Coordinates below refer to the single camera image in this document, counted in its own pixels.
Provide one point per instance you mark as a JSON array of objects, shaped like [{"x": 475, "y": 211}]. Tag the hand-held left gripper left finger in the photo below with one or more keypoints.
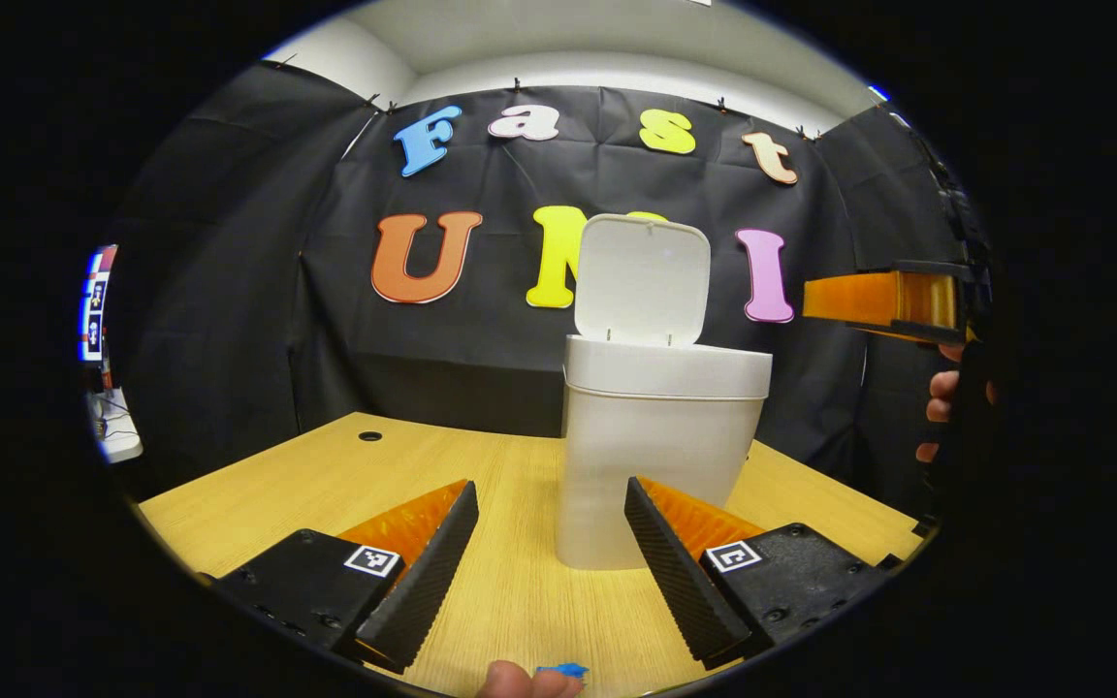
[{"x": 428, "y": 577}]

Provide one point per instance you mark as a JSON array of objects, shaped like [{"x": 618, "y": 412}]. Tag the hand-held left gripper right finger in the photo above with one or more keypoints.
[{"x": 670, "y": 582}]

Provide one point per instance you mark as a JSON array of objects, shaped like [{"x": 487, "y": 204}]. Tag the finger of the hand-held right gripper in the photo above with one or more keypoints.
[{"x": 908, "y": 296}]

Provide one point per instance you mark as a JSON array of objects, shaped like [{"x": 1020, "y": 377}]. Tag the blue paper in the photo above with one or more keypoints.
[{"x": 563, "y": 669}]

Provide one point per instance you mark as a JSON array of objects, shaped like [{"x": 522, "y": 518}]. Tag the white desktop garbage bin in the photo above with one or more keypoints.
[{"x": 655, "y": 427}]

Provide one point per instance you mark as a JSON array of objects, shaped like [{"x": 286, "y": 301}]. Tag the wooden desktop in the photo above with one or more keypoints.
[{"x": 326, "y": 485}]

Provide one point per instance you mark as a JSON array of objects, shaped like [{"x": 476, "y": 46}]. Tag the small ceiling light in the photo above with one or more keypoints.
[{"x": 878, "y": 94}]

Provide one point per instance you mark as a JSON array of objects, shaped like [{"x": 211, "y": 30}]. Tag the black backdrop cloth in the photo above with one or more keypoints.
[{"x": 481, "y": 359}]

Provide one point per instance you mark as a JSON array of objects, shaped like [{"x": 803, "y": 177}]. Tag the white side table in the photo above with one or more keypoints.
[{"x": 122, "y": 441}]

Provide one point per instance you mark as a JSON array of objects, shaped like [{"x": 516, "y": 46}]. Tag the computer monitor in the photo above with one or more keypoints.
[{"x": 96, "y": 310}]

